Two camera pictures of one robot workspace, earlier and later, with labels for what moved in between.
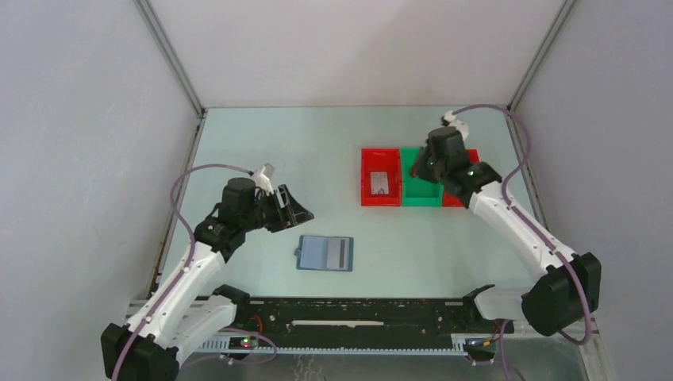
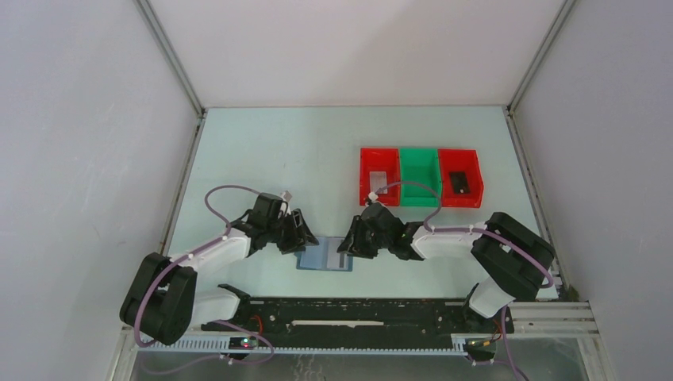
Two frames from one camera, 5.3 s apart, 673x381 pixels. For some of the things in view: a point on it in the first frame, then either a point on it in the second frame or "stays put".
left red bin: [381, 160] stays put
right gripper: [421, 171] to [357, 228]
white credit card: [379, 182] stays put
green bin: [415, 191] stays put
